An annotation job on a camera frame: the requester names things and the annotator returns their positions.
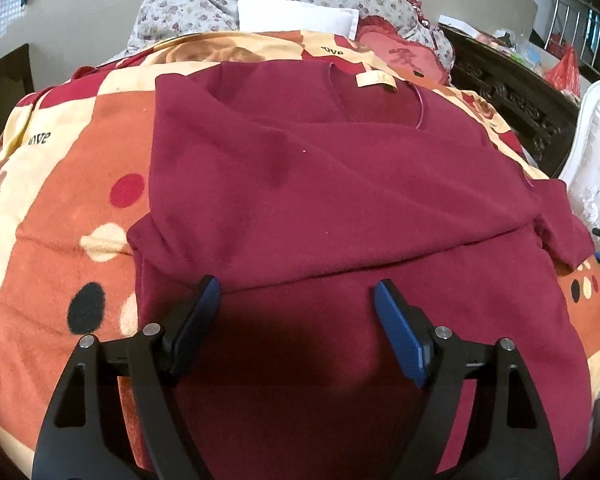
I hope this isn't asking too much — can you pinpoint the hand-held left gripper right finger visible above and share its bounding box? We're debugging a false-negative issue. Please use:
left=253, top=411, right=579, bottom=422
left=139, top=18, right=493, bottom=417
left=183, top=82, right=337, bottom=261
left=372, top=279, right=561, bottom=480

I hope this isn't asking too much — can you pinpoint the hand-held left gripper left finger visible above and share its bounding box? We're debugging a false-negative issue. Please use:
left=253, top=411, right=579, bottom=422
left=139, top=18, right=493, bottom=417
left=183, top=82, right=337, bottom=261
left=32, top=275, right=223, bottom=480

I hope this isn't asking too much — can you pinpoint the maroon sweater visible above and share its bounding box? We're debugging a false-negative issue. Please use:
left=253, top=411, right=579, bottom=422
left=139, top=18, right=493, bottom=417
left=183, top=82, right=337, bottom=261
left=127, top=60, right=597, bottom=480

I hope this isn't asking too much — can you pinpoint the red plastic bag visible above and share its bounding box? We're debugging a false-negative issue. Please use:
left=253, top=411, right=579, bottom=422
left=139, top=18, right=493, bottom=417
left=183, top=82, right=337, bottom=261
left=545, top=45, right=582, bottom=98

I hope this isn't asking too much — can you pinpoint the orange red printed blanket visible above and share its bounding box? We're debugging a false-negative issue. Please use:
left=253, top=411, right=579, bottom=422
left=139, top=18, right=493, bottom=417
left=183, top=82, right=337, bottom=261
left=0, top=30, right=600, bottom=480

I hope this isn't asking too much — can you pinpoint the dark carved wooden cabinet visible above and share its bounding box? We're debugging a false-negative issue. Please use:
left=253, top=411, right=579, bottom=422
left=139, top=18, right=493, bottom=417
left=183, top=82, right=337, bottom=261
left=437, top=22, right=581, bottom=178

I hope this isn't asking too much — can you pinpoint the metal rack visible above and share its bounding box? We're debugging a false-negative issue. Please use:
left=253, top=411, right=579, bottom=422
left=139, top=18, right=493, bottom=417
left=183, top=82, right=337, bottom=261
left=545, top=0, right=600, bottom=83

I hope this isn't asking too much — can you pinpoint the red pillow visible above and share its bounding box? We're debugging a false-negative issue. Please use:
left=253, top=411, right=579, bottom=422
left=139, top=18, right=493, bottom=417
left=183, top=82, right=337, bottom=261
left=355, top=12, right=443, bottom=81

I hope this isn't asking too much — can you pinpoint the dark wooden furniture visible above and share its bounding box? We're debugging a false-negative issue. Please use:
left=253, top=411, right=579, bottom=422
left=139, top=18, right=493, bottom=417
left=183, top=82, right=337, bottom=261
left=0, top=44, right=36, bottom=161

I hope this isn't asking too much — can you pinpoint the white pillow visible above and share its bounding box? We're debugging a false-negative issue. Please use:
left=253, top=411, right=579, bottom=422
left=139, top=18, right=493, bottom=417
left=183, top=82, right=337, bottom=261
left=236, top=0, right=362, bottom=41

